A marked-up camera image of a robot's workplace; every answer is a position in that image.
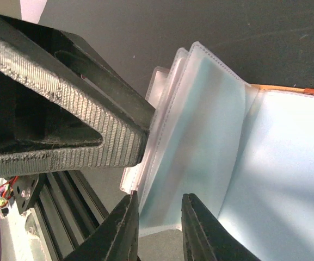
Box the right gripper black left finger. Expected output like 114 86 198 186
65 191 139 261

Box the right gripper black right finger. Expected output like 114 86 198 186
181 193 259 260

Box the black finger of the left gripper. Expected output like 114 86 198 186
0 15 155 133
0 28 149 180

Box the brown leather card holder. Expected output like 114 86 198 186
120 42 314 260

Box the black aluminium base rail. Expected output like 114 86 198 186
11 170 111 261

